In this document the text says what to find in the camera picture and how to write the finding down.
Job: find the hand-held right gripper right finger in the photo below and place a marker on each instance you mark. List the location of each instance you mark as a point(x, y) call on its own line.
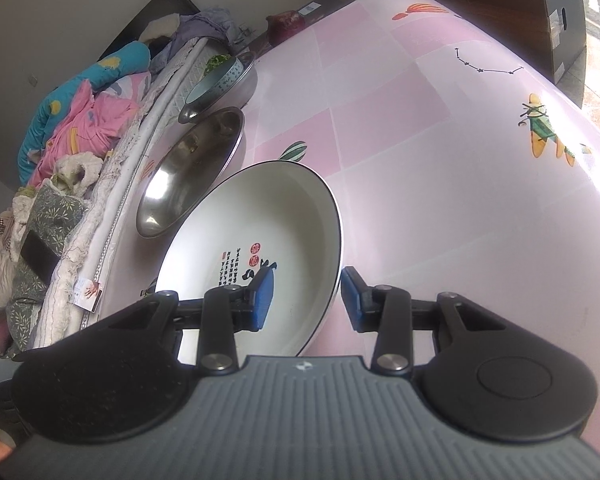
point(352, 300)

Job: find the grey cloth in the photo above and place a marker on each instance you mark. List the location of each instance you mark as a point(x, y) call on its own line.
point(200, 25)

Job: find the dark printed product box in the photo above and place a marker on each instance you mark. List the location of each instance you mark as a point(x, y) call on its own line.
point(315, 6)

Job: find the teal blanket with yellow spots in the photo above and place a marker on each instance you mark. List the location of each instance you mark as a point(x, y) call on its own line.
point(55, 105)

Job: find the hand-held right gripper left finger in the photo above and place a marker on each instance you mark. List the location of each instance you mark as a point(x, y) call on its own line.
point(261, 300)

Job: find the pile of colourful clothes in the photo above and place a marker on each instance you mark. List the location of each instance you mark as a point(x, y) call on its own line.
point(130, 160)

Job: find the green leafy cabbage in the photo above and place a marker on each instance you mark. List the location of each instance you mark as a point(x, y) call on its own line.
point(217, 62)

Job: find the dark wooden headboard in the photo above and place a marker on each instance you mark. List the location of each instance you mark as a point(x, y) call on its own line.
point(145, 15)

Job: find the green floral pillow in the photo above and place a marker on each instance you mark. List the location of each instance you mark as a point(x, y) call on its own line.
point(55, 215)

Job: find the small printed card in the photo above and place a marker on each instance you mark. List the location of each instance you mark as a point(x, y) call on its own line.
point(88, 295)

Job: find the white fluffy cloth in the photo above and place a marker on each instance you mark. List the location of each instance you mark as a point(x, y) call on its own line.
point(77, 170)

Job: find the red onion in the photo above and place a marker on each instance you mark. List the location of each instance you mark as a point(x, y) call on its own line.
point(285, 25)

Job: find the large flat cardboard box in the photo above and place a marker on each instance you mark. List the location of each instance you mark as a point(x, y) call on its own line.
point(562, 10)

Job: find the stainless steel bowl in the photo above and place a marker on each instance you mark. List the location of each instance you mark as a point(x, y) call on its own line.
point(241, 91)
point(180, 180)

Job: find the pink printed tablecloth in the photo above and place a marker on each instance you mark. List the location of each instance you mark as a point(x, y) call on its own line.
point(430, 160)

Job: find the teal ceramic bowl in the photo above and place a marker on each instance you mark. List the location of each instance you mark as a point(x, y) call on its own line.
point(215, 87)

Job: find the white ceramic plate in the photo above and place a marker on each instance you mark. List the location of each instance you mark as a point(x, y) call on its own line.
point(260, 210)

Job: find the pink cloth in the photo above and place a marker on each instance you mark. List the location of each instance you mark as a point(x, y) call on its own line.
point(95, 125)

